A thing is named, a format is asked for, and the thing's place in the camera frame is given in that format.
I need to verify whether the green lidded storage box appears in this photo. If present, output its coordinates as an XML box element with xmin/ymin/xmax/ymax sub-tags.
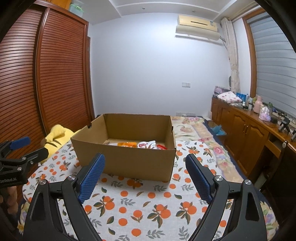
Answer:
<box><xmin>69</xmin><ymin>0</ymin><xmax>84</xmax><ymax>17</ymax></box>

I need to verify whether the floral bedspread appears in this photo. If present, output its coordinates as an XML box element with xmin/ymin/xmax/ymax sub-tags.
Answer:
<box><xmin>172</xmin><ymin>116</ymin><xmax>244</xmax><ymax>183</ymax></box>

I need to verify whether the yellow plush toy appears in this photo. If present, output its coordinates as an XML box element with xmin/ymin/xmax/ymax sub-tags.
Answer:
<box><xmin>40</xmin><ymin>125</ymin><xmax>75</xmax><ymax>164</ymax></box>

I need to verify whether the wooden sideboard cabinet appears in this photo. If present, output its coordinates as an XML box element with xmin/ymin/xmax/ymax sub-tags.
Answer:
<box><xmin>211</xmin><ymin>97</ymin><xmax>295</xmax><ymax>181</ymax></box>

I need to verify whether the pink bottle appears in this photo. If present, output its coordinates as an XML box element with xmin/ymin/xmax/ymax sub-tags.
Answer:
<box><xmin>253</xmin><ymin>95</ymin><xmax>262</xmax><ymax>114</ymax></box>

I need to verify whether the pink plastic bag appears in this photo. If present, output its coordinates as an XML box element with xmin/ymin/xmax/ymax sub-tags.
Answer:
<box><xmin>259</xmin><ymin>104</ymin><xmax>271</xmax><ymax>122</ymax></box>

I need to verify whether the white red small packet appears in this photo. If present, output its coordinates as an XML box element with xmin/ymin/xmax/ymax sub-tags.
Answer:
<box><xmin>157</xmin><ymin>144</ymin><xmax>167</xmax><ymax>150</ymax></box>

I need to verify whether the white air conditioner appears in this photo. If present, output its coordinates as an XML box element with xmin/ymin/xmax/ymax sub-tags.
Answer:
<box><xmin>176</xmin><ymin>15</ymin><xmax>220</xmax><ymax>41</ymax></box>

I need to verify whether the brown cardboard box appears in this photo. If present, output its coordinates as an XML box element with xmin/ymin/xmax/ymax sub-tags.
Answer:
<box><xmin>71</xmin><ymin>113</ymin><xmax>176</xmax><ymax>182</ymax></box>

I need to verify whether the white wall switch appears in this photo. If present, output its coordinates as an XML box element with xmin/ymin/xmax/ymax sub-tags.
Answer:
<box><xmin>182</xmin><ymin>82</ymin><xmax>191</xmax><ymax>88</ymax></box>

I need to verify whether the orange snack packet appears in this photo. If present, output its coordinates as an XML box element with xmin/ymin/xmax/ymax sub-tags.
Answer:
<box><xmin>117</xmin><ymin>142</ymin><xmax>137</xmax><ymax>148</ymax></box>

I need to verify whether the folded floral cloth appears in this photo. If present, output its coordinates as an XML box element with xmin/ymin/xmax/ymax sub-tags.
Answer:
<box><xmin>217</xmin><ymin>91</ymin><xmax>242</xmax><ymax>103</ymax></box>

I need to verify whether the grey window blind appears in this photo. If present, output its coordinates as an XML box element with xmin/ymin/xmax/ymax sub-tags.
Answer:
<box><xmin>246</xmin><ymin>12</ymin><xmax>296</xmax><ymax>116</ymax></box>

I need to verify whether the brown louvered wardrobe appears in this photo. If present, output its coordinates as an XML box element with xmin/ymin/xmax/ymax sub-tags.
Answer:
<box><xmin>0</xmin><ymin>0</ymin><xmax>95</xmax><ymax>160</ymax></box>

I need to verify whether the large clear white snack pack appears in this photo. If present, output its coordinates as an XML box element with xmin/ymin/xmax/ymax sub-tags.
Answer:
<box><xmin>137</xmin><ymin>140</ymin><xmax>157</xmax><ymax>149</ymax></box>

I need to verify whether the person's left hand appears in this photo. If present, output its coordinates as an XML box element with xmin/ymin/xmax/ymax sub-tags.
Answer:
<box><xmin>0</xmin><ymin>186</ymin><xmax>18</xmax><ymax>214</ymax></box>

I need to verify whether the orange print tablecloth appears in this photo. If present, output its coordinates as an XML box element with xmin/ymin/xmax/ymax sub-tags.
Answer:
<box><xmin>19</xmin><ymin>138</ymin><xmax>280</xmax><ymax>241</ymax></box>

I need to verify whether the floral beige curtain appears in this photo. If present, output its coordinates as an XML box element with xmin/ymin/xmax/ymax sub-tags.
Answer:
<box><xmin>221</xmin><ymin>18</ymin><xmax>240</xmax><ymax>93</ymax></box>

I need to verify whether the blue paper item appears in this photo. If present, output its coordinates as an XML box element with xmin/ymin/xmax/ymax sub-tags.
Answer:
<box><xmin>211</xmin><ymin>125</ymin><xmax>227</xmax><ymax>136</ymax></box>

